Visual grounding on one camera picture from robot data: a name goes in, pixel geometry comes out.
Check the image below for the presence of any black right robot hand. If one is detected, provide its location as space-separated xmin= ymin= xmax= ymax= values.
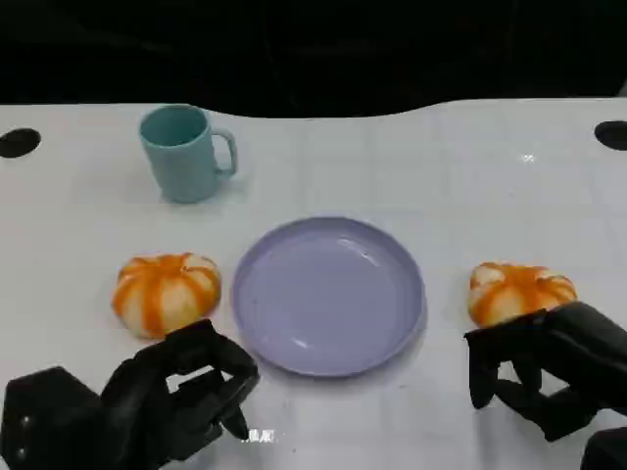
xmin=462 ymin=301 xmax=627 ymax=443

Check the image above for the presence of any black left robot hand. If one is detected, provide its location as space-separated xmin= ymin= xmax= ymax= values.
xmin=100 ymin=317 xmax=261 ymax=470

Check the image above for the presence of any orange white toy bread roll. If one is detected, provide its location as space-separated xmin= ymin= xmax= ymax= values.
xmin=111 ymin=252 xmax=222 ymax=342
xmin=468 ymin=261 xmax=578 ymax=329

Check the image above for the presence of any lilac plate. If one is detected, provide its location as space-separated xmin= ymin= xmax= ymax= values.
xmin=230 ymin=216 xmax=426 ymax=378

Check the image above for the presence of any pale green mug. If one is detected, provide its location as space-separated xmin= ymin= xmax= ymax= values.
xmin=139 ymin=104 xmax=240 ymax=205

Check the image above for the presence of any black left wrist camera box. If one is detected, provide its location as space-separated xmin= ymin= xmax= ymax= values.
xmin=0 ymin=366 xmax=107 ymax=470

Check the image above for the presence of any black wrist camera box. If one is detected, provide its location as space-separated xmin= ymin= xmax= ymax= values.
xmin=580 ymin=425 xmax=627 ymax=470
xmin=0 ymin=366 xmax=107 ymax=470

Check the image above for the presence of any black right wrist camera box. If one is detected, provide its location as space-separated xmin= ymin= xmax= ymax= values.
xmin=580 ymin=425 xmax=627 ymax=470

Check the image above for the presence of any black table cable hole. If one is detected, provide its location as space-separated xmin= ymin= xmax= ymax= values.
xmin=0 ymin=127 xmax=42 ymax=159
xmin=594 ymin=120 xmax=627 ymax=151

